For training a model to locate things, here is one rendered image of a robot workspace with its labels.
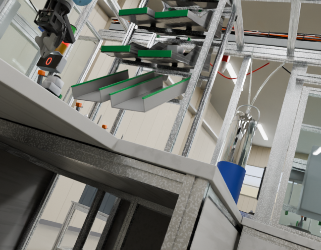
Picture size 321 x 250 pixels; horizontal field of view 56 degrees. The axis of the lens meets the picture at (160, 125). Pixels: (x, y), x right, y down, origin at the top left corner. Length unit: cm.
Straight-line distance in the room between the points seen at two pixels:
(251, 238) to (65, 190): 485
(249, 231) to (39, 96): 100
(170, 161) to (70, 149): 26
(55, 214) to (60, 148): 516
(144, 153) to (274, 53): 175
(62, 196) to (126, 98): 497
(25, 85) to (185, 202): 35
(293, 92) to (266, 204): 75
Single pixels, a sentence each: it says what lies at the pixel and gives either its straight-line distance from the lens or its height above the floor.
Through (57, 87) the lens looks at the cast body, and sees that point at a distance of 122.
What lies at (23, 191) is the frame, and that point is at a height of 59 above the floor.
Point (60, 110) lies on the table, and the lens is 56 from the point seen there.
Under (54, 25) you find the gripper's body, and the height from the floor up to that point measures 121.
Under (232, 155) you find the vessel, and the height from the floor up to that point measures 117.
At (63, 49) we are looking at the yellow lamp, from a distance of 150.
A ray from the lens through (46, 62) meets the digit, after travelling 147.
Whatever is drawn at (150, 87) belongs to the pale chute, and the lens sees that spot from 107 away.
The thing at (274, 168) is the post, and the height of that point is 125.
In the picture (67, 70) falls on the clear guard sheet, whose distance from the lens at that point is 278.
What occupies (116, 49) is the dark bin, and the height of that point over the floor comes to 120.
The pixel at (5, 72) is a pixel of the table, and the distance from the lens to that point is 50.
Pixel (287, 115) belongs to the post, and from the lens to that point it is 208.
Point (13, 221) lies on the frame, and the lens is 242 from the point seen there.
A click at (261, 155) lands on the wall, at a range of 1251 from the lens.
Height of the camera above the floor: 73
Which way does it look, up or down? 17 degrees up
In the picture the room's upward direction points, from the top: 21 degrees clockwise
